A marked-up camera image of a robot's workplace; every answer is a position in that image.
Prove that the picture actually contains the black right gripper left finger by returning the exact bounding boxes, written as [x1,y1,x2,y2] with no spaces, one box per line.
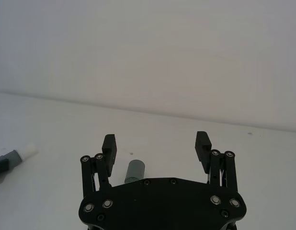
[80,134,118,195]

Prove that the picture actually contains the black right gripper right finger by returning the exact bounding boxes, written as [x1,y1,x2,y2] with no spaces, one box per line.
[194,131,240,194]

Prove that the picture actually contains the white table cloth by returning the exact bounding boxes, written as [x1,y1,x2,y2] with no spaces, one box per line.
[0,90,296,230]

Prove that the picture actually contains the black grey tool, white tip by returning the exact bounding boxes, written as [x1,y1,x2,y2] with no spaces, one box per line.
[0,141,39,182]

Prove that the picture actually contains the small grey cylinder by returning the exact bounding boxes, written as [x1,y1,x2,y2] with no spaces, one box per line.
[124,160,146,185]

